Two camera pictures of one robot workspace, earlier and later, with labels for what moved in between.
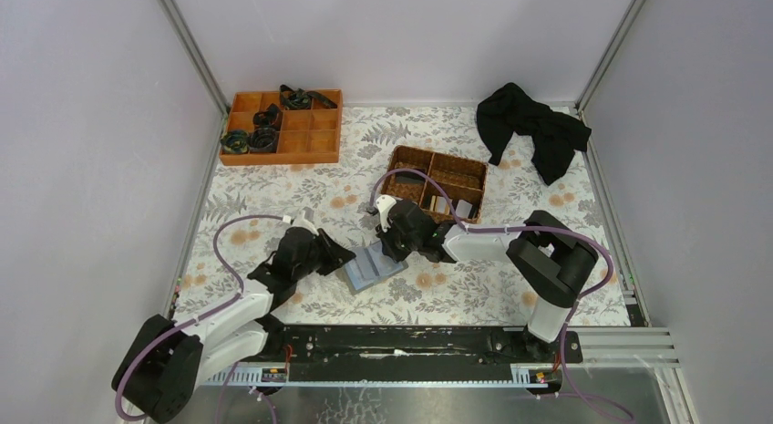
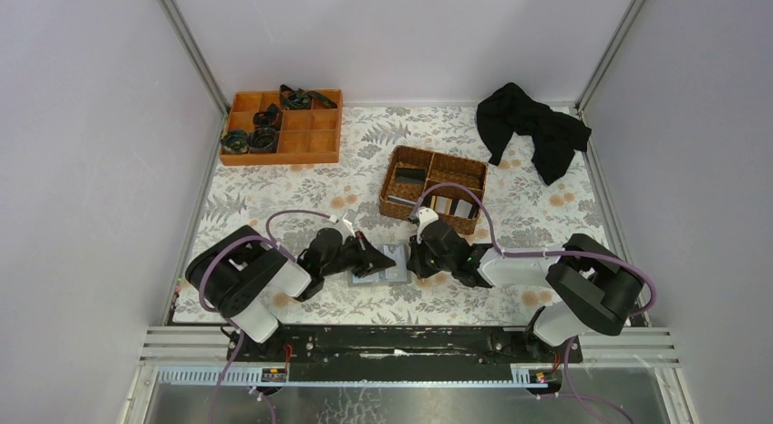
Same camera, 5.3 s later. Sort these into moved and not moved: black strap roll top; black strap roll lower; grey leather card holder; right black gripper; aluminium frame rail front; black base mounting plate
Moved: grey leather card holder; right black gripper
Not moved: aluminium frame rail front; black strap roll lower; black strap roll top; black base mounting plate
